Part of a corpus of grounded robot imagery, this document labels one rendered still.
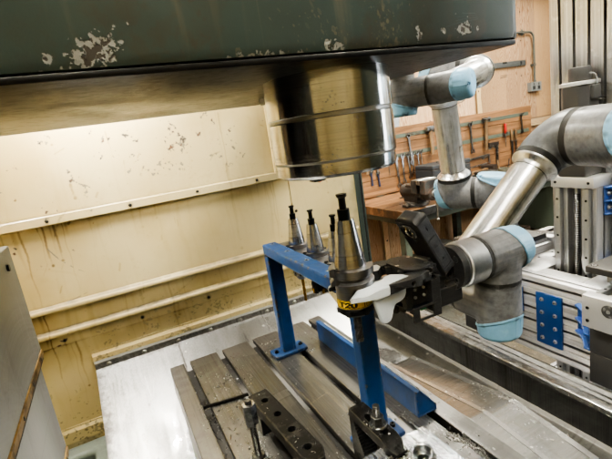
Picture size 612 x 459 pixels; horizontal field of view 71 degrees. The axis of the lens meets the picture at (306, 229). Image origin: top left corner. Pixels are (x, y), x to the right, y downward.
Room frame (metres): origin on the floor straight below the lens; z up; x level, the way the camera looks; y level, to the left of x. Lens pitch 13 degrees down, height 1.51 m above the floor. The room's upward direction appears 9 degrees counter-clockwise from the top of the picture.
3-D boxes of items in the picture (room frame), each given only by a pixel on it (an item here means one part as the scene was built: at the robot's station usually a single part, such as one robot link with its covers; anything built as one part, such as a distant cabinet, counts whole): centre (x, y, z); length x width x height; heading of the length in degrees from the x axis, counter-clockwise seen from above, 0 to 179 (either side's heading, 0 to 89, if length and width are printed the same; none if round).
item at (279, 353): (1.14, 0.10, 1.05); 0.10 x 0.05 x 0.30; 114
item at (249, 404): (0.73, 0.16, 0.96); 0.03 x 0.03 x 0.13
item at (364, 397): (0.73, -0.08, 1.05); 0.10 x 0.05 x 0.30; 114
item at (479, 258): (0.66, -0.24, 1.27); 0.08 x 0.05 x 0.08; 24
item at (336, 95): (0.57, -0.05, 1.51); 0.16 x 0.16 x 0.12
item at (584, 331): (1.10, -0.74, 0.86); 0.09 x 0.09 x 0.09; 24
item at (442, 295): (0.62, -0.17, 1.26); 0.12 x 0.08 x 0.09; 114
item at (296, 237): (1.11, 0.03, 1.26); 0.04 x 0.04 x 0.07
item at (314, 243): (1.01, -0.02, 1.26); 0.04 x 0.04 x 0.07
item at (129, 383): (1.16, 0.21, 0.75); 0.89 x 0.70 x 0.26; 114
